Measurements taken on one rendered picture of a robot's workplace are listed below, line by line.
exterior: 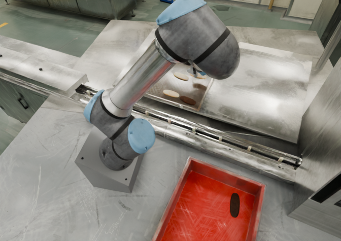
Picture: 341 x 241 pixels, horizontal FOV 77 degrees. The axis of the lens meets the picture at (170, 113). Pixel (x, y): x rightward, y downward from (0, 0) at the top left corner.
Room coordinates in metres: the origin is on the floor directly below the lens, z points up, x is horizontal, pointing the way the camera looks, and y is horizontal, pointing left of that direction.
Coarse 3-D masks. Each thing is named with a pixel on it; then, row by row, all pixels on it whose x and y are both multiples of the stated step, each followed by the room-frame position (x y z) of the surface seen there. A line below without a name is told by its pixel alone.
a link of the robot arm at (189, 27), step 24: (192, 0) 0.50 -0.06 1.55; (168, 24) 0.48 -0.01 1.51; (192, 24) 0.47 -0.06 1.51; (216, 24) 0.47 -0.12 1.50; (168, 48) 0.46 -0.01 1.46; (192, 48) 0.45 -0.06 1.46; (144, 72) 0.48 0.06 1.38; (96, 96) 0.52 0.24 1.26; (120, 96) 0.48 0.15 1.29; (96, 120) 0.47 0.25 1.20; (120, 120) 0.47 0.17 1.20
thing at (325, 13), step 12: (324, 0) 2.55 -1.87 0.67; (336, 0) 1.94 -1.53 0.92; (324, 12) 2.22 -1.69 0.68; (336, 12) 1.80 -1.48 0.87; (312, 24) 2.60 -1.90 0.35; (324, 24) 1.94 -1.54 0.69; (336, 24) 1.78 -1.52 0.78; (324, 36) 1.80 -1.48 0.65; (324, 48) 1.77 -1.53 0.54; (336, 48) 1.73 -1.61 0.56; (336, 60) 1.70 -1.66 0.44
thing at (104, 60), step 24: (120, 24) 1.94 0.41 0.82; (144, 24) 1.91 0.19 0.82; (96, 48) 1.56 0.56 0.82; (120, 48) 1.54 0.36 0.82; (288, 48) 1.39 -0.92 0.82; (312, 48) 1.37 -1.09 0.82; (96, 72) 1.25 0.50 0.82; (120, 72) 1.23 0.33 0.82; (312, 72) 1.10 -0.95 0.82; (144, 96) 0.97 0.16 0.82; (312, 96) 0.88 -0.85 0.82; (192, 120) 0.75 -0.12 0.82; (216, 120) 0.74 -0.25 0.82
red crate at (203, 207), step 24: (192, 192) 0.35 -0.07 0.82; (216, 192) 0.34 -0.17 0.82; (240, 192) 0.34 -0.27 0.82; (192, 216) 0.26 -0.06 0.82; (216, 216) 0.25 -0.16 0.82; (240, 216) 0.24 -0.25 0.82; (168, 240) 0.18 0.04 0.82; (192, 240) 0.17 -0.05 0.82; (216, 240) 0.17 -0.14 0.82; (240, 240) 0.16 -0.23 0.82
